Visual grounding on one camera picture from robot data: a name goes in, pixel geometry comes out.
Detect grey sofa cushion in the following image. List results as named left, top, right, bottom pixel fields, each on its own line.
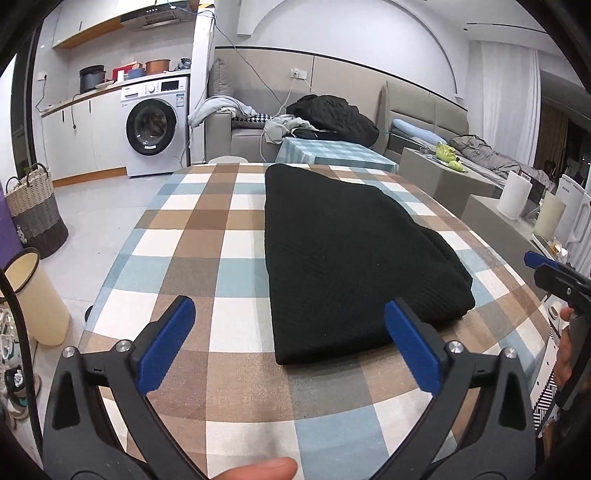
left=208, top=60, right=234, bottom=100

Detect purple bag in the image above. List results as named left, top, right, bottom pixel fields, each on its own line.
left=0, top=180, right=24, bottom=268

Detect white paper towel roll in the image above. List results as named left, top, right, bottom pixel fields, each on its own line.
left=496, top=171, right=532, bottom=220

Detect yellow-green cloth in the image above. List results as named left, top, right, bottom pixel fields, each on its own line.
left=431, top=142, right=465, bottom=169

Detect grey upholstered bed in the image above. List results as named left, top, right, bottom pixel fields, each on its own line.
left=379, top=83, right=555, bottom=195

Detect blue pillow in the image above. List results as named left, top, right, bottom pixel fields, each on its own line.
left=392, top=119, right=448, bottom=146

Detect person's left hand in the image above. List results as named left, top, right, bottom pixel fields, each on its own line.
left=215, top=457, right=298, bottom=480

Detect checked tablecloth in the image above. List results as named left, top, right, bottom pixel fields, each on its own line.
left=76, top=161, right=552, bottom=480

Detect range hood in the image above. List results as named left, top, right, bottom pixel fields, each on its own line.
left=119, top=4, right=197, bottom=31

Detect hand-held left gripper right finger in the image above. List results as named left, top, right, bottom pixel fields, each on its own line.
left=369, top=298, right=536, bottom=480

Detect grey duvet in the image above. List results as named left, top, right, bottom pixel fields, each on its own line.
left=450, top=135, right=546, bottom=183

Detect grey clothes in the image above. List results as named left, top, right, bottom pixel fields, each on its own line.
left=263, top=115, right=310, bottom=145

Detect woven laundry basket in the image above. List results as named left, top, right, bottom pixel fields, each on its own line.
left=4, top=163, right=69, bottom=260

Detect white washing machine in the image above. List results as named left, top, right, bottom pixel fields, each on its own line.
left=121, top=76, right=191, bottom=178

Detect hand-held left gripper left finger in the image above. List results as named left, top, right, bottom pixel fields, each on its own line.
left=42, top=295, right=204, bottom=480

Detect black knit sweater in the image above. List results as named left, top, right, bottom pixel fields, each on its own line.
left=264, top=163, right=476, bottom=365

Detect white curtain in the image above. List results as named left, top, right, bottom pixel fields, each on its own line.
left=480, top=39, right=541, bottom=167

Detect grey sofa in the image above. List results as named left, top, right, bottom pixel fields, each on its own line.
left=203, top=60, right=398, bottom=164

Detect thick black cable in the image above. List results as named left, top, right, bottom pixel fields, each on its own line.
left=0, top=272, right=44, bottom=462

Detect person's right hand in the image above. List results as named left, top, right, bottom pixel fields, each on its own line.
left=553, top=307, right=575, bottom=387

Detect dark door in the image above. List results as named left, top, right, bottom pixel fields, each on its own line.
left=11, top=37, right=54, bottom=185

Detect white appliance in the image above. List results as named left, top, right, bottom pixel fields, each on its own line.
left=556, top=174, right=591, bottom=280

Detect light blue blanket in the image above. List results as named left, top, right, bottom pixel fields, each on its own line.
left=187, top=95, right=257, bottom=129

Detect beige low cabinet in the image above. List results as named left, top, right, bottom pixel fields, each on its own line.
left=462, top=194, right=573, bottom=287
left=399, top=148, right=504, bottom=213

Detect black pot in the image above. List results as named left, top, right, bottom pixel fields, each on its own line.
left=78, top=65, right=106, bottom=93

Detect group of assorted shoes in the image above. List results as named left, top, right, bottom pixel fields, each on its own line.
left=0, top=305, right=42, bottom=421

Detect white wall cabinets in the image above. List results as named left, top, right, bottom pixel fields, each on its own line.
left=51, top=0, right=215, bottom=51

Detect beige trash bin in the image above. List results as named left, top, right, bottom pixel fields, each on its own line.
left=2, top=248, right=71, bottom=347

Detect black jacket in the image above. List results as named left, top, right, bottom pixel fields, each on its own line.
left=286, top=95, right=380, bottom=147

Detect teal checked cloth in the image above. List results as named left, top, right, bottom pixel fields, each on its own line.
left=276, top=137, right=399, bottom=175

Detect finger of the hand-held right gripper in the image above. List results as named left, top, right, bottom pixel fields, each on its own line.
left=524, top=250, right=578, bottom=278
left=533, top=267, right=583, bottom=301

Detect white kitchen base cabinets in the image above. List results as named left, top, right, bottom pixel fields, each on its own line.
left=41, top=90, right=127, bottom=185

